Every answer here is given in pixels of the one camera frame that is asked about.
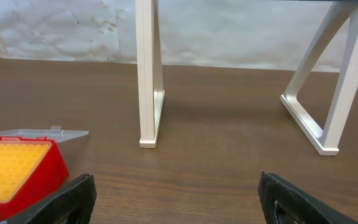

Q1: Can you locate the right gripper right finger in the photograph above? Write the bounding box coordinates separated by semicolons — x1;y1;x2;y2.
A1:
257;171;358;224

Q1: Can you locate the white and blue stand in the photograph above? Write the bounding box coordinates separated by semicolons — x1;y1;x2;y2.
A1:
134;0;358;156

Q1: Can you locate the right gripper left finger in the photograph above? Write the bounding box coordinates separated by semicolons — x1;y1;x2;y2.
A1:
0;173;98;224

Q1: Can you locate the red and yellow tip box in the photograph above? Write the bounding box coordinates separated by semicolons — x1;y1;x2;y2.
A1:
0;125;90;224

